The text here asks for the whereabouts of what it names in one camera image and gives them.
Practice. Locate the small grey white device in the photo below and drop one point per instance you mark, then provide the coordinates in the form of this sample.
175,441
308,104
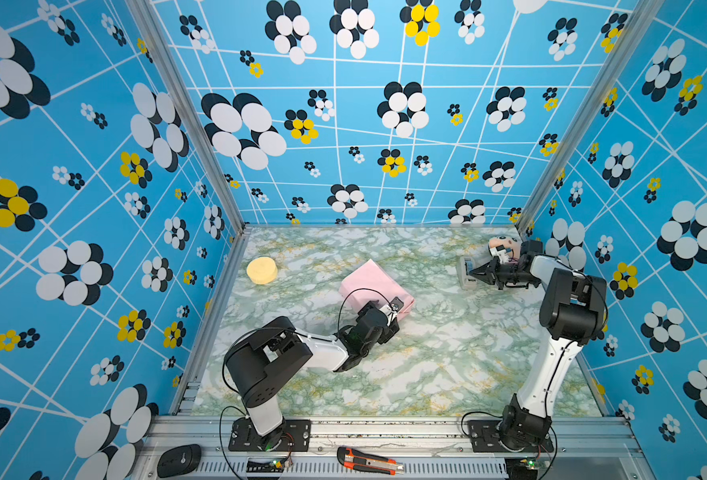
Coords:
468,282

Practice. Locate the purple wrapping paper sheet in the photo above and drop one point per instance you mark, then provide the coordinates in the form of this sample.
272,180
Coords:
370,283

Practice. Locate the aluminium frame post left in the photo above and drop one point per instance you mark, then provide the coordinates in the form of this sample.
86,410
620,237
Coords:
152,32

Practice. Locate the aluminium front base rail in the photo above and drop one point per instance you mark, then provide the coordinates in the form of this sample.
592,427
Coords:
428,447

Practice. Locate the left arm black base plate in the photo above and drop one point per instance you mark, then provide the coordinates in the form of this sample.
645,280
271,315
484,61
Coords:
291,436

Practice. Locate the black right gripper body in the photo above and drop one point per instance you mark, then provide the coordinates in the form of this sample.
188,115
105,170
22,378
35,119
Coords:
508,275

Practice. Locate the orange black utility knife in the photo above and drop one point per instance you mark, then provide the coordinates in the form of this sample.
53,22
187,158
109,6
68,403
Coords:
356,460

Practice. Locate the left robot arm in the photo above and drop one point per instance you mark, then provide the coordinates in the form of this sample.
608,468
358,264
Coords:
261,363

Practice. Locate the left small circuit board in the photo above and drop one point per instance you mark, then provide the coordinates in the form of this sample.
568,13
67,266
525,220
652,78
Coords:
270,466

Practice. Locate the yellow round sponge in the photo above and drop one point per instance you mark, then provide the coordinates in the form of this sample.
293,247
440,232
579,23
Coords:
262,270

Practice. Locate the aluminium frame post right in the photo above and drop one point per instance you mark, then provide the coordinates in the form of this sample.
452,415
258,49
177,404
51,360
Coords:
641,18

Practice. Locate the pink plush doll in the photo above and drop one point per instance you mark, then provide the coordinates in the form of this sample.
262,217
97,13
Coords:
509,242

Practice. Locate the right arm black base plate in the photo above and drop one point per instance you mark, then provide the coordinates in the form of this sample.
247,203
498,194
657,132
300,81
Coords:
486,438

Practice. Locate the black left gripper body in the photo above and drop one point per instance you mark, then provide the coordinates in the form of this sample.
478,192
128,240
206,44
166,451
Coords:
384,335

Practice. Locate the small circuit board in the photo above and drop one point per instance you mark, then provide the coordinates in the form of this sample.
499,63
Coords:
524,468
270,466

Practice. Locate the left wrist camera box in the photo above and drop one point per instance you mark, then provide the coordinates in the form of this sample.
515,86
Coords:
392,311

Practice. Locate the right small circuit board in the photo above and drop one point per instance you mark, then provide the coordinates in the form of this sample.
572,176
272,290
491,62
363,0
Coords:
524,468

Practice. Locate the aluminium frame post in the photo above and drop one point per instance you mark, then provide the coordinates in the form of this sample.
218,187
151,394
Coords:
152,32
641,18

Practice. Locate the black computer mouse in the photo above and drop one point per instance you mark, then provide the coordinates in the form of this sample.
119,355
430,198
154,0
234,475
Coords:
179,461

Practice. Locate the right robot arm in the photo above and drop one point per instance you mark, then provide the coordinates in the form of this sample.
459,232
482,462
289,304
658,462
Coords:
572,314

